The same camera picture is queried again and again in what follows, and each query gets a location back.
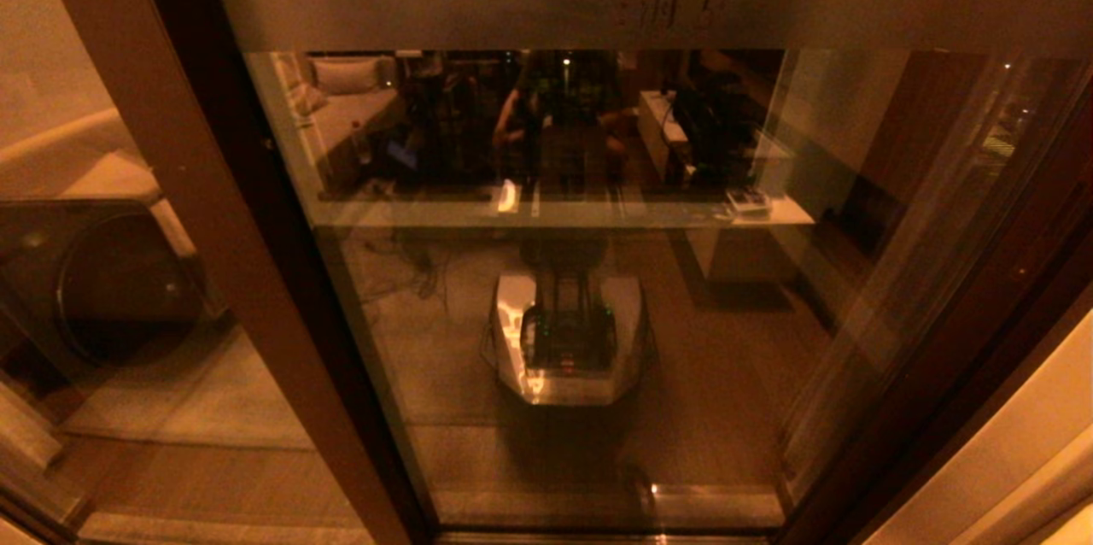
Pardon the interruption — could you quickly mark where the brown framed fixed glass panel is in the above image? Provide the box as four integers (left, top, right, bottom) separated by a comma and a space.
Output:
0, 0, 436, 545

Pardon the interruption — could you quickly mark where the brown framed sliding glass door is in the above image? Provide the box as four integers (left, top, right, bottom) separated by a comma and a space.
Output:
201, 0, 1093, 539

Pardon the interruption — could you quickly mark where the dark wooden door jamb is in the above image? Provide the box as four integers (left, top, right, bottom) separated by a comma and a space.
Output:
779, 97, 1093, 545

